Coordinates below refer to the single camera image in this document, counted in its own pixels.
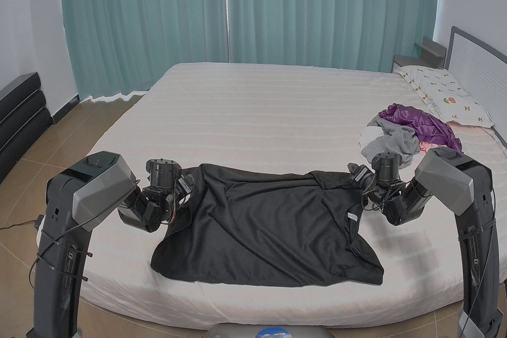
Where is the white printed pillow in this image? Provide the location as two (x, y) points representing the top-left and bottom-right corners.
(395, 65), (496, 128)

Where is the white garment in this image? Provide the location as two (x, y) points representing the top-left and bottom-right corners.
(358, 126), (383, 149)

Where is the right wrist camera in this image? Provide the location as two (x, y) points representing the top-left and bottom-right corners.
(347, 162), (375, 186)

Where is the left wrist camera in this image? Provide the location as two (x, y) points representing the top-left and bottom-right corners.
(179, 175), (197, 198)

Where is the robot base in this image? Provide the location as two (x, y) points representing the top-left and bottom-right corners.
(202, 325), (333, 338)

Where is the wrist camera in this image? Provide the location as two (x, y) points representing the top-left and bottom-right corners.
(347, 162), (375, 186)
(179, 175), (197, 198)

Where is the pink garment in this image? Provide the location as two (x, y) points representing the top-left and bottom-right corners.
(418, 140), (448, 155)

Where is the grey garment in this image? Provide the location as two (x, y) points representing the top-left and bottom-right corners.
(361, 119), (421, 170)

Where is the black chest of drawers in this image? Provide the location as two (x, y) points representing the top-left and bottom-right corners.
(0, 72), (53, 184)

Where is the black T-shirt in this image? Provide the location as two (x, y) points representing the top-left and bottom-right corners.
(150, 163), (385, 287)

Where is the bed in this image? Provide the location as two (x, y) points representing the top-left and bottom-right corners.
(79, 26), (507, 331)

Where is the blue-green curtain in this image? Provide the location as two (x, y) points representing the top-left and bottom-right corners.
(228, 0), (440, 72)
(59, 0), (231, 101)

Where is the black cable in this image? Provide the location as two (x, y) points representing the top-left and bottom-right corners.
(0, 214), (45, 232)

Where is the purple garment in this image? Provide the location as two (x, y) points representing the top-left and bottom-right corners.
(378, 104), (463, 152)

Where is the grey bedside table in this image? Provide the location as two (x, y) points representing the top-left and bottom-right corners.
(393, 36), (447, 73)

